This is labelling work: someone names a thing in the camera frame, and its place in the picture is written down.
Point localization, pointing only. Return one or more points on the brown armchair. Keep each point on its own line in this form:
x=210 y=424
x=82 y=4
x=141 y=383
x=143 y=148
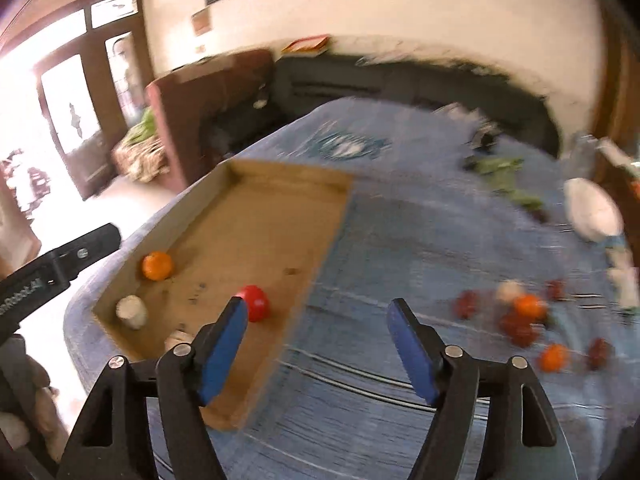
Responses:
x=200 y=95

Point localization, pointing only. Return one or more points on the flat red box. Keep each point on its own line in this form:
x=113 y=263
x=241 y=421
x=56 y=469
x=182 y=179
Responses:
x=306 y=45

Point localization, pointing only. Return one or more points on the parked motorcycle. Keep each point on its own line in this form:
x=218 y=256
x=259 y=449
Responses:
x=30 y=180

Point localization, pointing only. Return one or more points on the shallow cardboard box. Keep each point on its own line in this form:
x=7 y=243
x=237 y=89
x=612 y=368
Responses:
x=240 y=230

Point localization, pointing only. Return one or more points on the orange tangerine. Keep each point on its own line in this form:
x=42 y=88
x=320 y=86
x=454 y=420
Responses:
x=554 y=357
x=531 y=307
x=157 y=266

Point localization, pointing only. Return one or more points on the clear plastic bag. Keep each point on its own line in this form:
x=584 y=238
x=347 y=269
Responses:
x=382 y=58

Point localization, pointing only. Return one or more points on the white bowl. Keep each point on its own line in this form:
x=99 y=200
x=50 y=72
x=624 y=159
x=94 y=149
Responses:
x=592 y=210

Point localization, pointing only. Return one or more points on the wooden partition cabinet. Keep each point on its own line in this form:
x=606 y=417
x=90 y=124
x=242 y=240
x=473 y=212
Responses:
x=625 y=85

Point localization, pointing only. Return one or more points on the grey crumpled cloth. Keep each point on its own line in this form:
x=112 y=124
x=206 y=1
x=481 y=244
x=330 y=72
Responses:
x=462 y=112

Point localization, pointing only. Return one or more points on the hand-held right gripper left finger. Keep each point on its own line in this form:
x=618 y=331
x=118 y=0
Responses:
x=222 y=355

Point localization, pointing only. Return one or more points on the white cut radish piece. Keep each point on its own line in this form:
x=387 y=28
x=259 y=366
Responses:
x=177 y=338
x=131 y=311
x=510 y=291

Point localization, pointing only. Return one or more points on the black leather sofa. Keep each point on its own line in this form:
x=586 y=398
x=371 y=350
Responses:
x=375 y=85

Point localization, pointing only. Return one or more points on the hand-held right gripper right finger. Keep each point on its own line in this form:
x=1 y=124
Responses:
x=412 y=357

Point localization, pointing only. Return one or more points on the red apple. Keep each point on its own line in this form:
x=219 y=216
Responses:
x=257 y=305

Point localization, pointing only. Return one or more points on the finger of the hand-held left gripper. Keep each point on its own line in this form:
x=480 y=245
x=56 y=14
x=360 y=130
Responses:
x=92 y=247

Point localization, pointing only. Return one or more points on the blue checked tablecloth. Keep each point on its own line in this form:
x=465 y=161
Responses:
x=400 y=240

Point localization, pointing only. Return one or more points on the small brown wall plaque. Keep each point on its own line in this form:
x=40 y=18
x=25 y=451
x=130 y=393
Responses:
x=201 y=21

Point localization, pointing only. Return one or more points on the dark red date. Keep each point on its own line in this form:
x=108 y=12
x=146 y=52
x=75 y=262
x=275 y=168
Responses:
x=599 y=353
x=556 y=290
x=517 y=331
x=465 y=305

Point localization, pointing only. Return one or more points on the grey beige cloth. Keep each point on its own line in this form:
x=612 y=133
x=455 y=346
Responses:
x=30 y=400

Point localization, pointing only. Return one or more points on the green cloth strip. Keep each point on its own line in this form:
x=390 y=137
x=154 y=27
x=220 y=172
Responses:
x=500 y=167

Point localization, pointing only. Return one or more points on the wooden glass door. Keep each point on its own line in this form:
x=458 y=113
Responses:
x=75 y=110

